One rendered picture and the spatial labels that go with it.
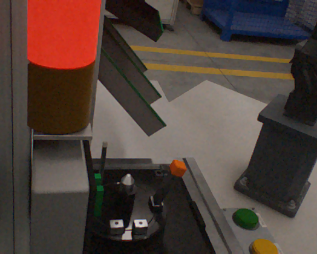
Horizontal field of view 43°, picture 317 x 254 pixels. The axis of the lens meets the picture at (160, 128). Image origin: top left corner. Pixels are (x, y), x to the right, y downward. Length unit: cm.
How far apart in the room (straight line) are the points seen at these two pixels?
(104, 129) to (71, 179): 78
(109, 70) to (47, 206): 49
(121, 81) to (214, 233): 32
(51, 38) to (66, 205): 11
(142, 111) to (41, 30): 54
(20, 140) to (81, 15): 10
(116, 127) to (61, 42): 83
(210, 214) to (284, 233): 23
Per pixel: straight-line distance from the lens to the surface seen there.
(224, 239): 68
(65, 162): 30
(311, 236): 93
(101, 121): 110
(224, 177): 98
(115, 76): 75
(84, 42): 27
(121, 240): 59
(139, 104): 78
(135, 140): 104
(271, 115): 87
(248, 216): 72
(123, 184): 60
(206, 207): 73
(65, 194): 28
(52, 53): 26
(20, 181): 33
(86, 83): 28
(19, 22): 27
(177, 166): 60
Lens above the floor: 142
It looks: 30 degrees down
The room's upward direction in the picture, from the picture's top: 12 degrees clockwise
